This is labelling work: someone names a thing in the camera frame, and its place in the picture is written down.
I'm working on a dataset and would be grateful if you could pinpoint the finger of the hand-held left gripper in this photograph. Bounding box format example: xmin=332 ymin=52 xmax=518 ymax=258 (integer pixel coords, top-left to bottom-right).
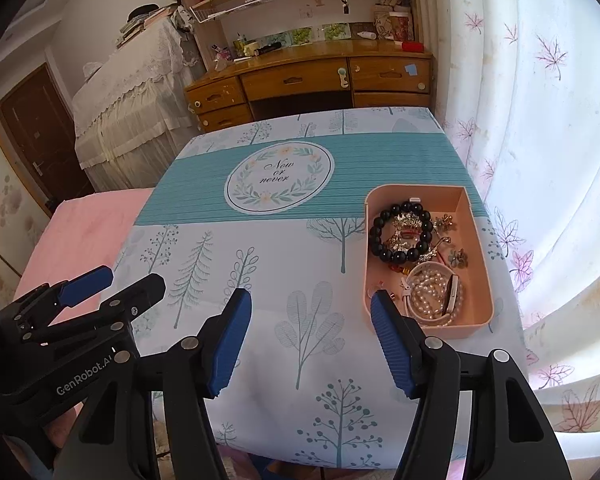
xmin=21 ymin=273 xmax=167 ymax=347
xmin=0 ymin=266 xmax=115 ymax=332

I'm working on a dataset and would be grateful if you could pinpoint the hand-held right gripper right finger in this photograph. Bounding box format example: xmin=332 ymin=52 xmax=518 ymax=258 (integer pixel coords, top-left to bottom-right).
xmin=370 ymin=290 xmax=573 ymax=480

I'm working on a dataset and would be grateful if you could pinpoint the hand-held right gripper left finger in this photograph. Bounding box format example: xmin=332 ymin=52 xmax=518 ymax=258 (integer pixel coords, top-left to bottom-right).
xmin=67 ymin=287 xmax=253 ymax=480

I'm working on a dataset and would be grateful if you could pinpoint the pink jewelry box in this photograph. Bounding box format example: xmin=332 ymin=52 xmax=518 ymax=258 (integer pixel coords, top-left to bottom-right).
xmin=363 ymin=185 xmax=496 ymax=340

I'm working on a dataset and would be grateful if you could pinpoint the black bead bracelet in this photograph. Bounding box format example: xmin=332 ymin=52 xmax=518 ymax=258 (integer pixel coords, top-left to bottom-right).
xmin=369 ymin=201 xmax=435 ymax=265

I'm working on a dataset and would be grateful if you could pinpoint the pink blanket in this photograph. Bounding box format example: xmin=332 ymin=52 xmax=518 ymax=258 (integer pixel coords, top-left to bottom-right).
xmin=10 ymin=187 xmax=156 ymax=321

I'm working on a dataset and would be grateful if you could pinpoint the teal white tree-print tablecloth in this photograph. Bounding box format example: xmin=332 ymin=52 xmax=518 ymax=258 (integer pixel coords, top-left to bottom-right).
xmin=112 ymin=106 xmax=528 ymax=468

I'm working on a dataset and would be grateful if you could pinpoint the brown wooden door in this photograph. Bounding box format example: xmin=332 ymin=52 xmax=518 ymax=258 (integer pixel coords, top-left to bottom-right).
xmin=0 ymin=62 xmax=97 ymax=213

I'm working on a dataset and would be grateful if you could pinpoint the white lace cover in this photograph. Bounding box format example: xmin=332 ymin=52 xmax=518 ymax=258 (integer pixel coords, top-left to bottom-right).
xmin=71 ymin=17 xmax=203 ymax=193

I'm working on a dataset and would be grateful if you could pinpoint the white floral curtain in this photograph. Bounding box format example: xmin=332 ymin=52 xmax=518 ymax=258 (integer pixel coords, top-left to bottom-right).
xmin=420 ymin=0 xmax=600 ymax=461

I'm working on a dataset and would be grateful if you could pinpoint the wooden desk with drawers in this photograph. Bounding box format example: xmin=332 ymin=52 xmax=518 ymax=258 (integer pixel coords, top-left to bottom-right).
xmin=184 ymin=40 xmax=435 ymax=133

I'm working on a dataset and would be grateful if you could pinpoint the stack of books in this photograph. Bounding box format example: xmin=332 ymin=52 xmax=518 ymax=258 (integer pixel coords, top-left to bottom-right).
xmin=116 ymin=4 xmax=180 ymax=50

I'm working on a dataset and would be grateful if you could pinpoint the row of green picture cards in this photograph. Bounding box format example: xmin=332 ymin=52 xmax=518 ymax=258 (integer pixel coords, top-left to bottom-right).
xmin=260 ymin=22 xmax=352 ymax=47

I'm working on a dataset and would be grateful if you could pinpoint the wooden bookshelf hutch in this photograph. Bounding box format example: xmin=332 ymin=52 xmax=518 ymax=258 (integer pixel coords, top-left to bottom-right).
xmin=170 ymin=0 xmax=427 ymax=63

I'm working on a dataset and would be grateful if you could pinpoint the floral patterned bag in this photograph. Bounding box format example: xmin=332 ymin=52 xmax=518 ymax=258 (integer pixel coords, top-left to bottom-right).
xmin=372 ymin=7 xmax=415 ymax=42

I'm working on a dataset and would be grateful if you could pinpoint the pearl necklace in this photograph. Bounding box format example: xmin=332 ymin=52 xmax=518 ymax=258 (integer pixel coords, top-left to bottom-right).
xmin=410 ymin=267 xmax=463 ymax=321

